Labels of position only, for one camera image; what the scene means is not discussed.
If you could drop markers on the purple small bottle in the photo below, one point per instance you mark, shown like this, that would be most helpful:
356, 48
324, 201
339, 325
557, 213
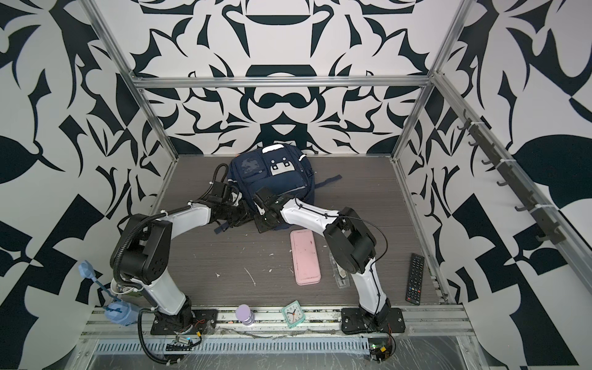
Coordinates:
245, 315

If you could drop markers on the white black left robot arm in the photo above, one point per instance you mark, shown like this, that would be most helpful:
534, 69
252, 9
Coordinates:
141, 257

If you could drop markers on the light blue water bottle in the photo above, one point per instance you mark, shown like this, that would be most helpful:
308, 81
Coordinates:
118, 312

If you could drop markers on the navy blue school backpack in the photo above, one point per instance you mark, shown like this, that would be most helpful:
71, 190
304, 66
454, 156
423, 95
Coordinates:
283, 171

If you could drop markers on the teal small alarm clock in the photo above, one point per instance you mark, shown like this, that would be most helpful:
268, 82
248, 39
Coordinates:
293, 314

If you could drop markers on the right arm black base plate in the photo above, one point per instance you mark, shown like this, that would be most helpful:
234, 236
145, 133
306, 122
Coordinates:
358, 321

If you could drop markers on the clear plastic bag with eraser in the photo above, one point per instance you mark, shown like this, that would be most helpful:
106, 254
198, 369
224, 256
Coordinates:
341, 275

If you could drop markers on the black tv remote control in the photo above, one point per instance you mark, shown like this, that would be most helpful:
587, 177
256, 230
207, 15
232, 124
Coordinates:
413, 290

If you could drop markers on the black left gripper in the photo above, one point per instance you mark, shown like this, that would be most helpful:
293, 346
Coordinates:
243, 216

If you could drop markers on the white slotted cable duct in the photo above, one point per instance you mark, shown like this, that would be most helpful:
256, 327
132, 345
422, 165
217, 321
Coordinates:
219, 346

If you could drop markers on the green paper cup with items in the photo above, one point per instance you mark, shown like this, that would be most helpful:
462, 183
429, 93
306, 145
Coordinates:
119, 290

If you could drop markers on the small circuit board left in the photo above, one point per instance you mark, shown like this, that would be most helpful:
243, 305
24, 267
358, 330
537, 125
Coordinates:
182, 344

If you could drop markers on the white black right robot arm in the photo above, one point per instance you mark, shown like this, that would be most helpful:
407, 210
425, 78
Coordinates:
351, 243

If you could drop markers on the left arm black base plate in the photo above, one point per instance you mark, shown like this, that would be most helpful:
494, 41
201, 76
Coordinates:
203, 320

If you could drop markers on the pink pencil case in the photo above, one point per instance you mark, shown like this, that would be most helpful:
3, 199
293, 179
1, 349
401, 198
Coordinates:
305, 258

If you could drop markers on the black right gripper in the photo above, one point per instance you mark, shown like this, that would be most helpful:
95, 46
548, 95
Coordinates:
259, 226

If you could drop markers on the small circuit board right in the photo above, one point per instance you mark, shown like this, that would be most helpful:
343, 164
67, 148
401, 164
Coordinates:
381, 351

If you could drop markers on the small circuit board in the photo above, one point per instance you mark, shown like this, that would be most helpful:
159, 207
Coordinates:
381, 351
182, 344

